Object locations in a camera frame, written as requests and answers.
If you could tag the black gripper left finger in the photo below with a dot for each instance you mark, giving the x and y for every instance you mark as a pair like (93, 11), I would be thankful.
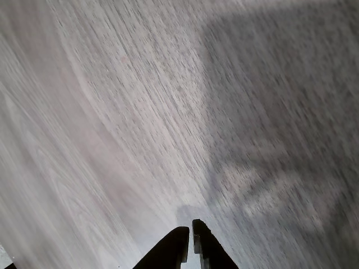
(169, 250)

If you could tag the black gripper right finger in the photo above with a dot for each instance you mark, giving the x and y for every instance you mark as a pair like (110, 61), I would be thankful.
(213, 255)

